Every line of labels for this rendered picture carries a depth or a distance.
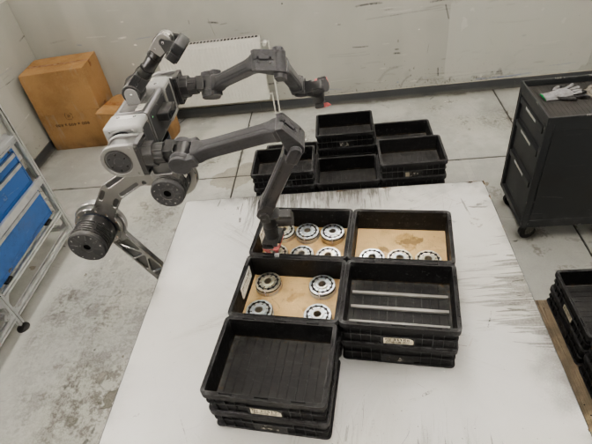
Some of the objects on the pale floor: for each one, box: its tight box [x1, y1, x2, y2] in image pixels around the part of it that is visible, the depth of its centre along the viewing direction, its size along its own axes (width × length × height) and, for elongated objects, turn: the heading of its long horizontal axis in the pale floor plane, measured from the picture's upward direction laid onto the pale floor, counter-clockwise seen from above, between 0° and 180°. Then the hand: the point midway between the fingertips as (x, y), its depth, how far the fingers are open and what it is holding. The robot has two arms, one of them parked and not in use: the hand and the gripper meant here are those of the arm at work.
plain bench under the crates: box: [99, 181, 592, 444], centre depth 211 cm, size 160×160×70 cm
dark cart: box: [500, 74, 592, 238], centre depth 280 cm, size 60×45×90 cm
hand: (276, 251), depth 193 cm, fingers open, 6 cm apart
